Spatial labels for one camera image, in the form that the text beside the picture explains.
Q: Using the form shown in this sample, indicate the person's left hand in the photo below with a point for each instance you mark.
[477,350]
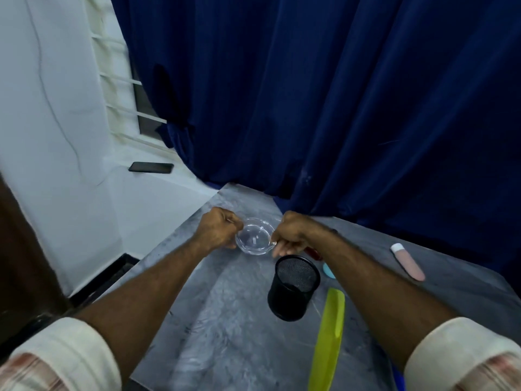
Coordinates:
[215,230]

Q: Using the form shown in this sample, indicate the person's right hand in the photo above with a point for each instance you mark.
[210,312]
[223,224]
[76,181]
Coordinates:
[294,234]

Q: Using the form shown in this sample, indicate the person's left fingers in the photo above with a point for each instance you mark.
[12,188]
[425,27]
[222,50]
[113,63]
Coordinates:
[235,227]

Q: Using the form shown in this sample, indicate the person's right fingers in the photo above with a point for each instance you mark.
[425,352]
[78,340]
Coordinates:
[281,247]

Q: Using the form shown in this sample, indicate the clear glass bowl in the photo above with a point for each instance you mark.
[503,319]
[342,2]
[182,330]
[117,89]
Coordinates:
[255,236]

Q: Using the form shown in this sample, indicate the person's left forearm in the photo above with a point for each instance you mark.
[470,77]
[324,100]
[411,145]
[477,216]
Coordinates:
[134,297]

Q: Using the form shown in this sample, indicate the person's right forearm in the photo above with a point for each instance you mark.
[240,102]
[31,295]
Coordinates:
[382,289]

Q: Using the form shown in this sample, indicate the red small object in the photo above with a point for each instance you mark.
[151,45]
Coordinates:
[313,252]

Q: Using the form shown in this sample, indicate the black mesh pen holder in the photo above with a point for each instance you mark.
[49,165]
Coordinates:
[294,287]

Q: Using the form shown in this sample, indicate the light blue round object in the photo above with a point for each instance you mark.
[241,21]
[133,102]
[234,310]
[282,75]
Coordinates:
[328,270]

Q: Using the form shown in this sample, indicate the black smartphone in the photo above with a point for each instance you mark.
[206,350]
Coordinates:
[151,167]

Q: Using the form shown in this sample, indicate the yellow-green plastic comb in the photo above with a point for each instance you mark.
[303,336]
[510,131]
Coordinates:
[327,342]

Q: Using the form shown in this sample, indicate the pink tube with white cap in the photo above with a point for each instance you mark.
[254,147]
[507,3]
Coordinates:
[408,261]

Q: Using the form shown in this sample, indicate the dark blue curtain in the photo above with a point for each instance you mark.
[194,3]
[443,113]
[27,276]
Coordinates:
[325,109]

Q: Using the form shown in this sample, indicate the white window grille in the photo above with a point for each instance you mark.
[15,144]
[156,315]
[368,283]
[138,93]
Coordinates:
[122,77]

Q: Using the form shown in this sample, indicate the dark brown wooden door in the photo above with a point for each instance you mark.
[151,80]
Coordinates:
[24,272]

